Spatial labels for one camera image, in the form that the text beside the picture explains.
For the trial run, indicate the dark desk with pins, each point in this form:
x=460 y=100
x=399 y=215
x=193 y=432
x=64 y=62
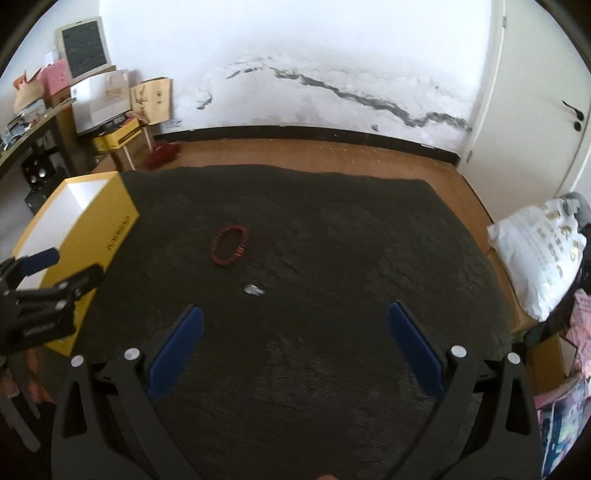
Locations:
x=32 y=134

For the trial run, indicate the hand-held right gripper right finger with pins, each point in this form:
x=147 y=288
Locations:
x=415 y=353

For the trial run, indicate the blue printed packet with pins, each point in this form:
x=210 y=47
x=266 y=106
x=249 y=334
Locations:
x=565 y=424

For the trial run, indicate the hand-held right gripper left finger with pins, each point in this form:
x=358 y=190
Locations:
x=175 y=355

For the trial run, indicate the yellow cardboard box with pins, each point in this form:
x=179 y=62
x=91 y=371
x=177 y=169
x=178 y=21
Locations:
x=106 y=217

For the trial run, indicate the open cardboard box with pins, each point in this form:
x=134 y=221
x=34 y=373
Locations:
x=549 y=364

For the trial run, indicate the white door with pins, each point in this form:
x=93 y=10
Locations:
x=526 y=92

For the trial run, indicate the grey cloth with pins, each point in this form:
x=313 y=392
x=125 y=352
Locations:
x=572 y=202

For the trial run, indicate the red cloth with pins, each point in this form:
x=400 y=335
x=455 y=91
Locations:
x=162 y=156

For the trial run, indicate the white printed plastic bag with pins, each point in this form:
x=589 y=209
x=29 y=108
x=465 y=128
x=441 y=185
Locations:
x=535 y=258

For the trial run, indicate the beige bag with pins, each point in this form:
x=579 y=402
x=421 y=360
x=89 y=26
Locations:
x=27 y=94

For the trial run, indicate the pink packets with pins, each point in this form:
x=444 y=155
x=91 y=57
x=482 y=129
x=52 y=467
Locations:
x=582 y=327

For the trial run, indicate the brown paper bag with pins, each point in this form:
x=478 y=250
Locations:
x=152 y=99

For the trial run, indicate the person's left hand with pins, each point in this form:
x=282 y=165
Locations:
x=39 y=374

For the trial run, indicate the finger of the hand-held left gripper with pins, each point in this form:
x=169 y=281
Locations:
x=78 y=281
x=39 y=259

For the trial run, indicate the white framed dark board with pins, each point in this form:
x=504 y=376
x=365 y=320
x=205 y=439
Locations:
x=83 y=46

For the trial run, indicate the white paper bag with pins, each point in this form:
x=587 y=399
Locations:
x=97 y=104

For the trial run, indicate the flat yellow black box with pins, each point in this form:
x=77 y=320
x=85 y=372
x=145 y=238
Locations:
x=115 y=136

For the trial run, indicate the black speaker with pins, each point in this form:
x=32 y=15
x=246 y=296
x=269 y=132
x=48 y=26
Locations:
x=41 y=170

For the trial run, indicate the dark patterned mat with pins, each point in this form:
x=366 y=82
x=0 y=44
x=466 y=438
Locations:
x=300 y=323

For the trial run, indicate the pink box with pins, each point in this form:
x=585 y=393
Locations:
x=54 y=78

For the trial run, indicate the brown cardboard box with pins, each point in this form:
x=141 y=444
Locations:
x=127 y=154

